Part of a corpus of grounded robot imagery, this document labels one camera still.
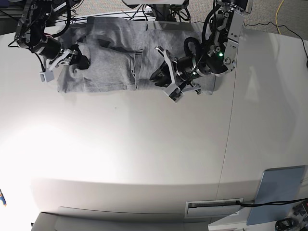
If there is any black device bottom right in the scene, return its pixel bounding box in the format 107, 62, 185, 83
275, 218, 298, 231

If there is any blue orange tool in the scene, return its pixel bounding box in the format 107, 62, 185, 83
0, 190, 7, 206

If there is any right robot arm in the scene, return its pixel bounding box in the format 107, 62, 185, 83
8, 0, 90, 82

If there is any yellow cable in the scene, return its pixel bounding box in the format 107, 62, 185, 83
275, 0, 285, 35

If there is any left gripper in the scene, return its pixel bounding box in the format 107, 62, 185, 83
150, 46, 201, 96

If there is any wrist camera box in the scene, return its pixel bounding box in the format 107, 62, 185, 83
169, 88, 184, 103
39, 70, 54, 83

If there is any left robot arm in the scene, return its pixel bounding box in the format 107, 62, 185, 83
150, 0, 253, 102

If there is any black floor cable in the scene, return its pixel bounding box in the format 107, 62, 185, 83
243, 21, 308, 58

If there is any grey T-shirt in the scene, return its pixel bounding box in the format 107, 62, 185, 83
56, 16, 217, 96

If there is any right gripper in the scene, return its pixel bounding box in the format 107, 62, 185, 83
42, 44, 90, 72

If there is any blue-grey board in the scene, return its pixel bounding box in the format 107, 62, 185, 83
246, 166, 306, 226

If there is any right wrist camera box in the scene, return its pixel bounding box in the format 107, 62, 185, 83
39, 70, 54, 83

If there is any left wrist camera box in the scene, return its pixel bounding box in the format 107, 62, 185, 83
169, 88, 184, 103

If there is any white cable tray box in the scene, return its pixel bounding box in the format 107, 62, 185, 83
184, 198, 244, 219

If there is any black cable bottom right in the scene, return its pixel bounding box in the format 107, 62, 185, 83
237, 198, 308, 208

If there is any central black stand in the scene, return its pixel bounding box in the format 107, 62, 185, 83
146, 4, 177, 22

